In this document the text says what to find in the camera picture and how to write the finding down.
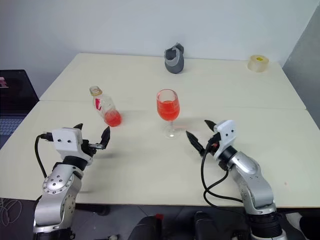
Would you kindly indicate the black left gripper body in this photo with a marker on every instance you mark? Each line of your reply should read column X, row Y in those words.
column 88, row 148

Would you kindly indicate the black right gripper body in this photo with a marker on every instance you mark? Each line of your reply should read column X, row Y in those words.
column 214, row 142

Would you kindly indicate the clear plastic bottle red drink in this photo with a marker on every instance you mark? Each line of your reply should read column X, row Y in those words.
column 108, row 110

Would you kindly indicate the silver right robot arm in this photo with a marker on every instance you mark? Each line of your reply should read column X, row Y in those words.
column 252, row 180

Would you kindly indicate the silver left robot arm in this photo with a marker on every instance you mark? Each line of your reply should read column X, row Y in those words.
column 58, row 190

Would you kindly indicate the wine glass with red drink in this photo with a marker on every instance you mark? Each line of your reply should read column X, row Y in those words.
column 168, row 107

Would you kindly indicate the black laptop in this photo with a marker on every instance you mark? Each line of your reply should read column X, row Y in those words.
column 15, row 100

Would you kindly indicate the dark grey printed holder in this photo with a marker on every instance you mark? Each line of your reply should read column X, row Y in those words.
column 174, row 62

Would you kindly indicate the clear tape roll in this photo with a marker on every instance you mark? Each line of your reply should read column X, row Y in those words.
column 258, row 64

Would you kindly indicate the dark rounded shape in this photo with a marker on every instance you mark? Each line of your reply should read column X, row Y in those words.
column 150, row 227

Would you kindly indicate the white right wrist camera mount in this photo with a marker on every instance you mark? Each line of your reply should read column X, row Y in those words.
column 224, row 136

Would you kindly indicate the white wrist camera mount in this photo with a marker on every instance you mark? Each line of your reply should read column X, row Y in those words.
column 224, row 136
column 67, row 140

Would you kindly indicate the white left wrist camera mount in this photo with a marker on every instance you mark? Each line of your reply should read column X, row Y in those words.
column 67, row 140

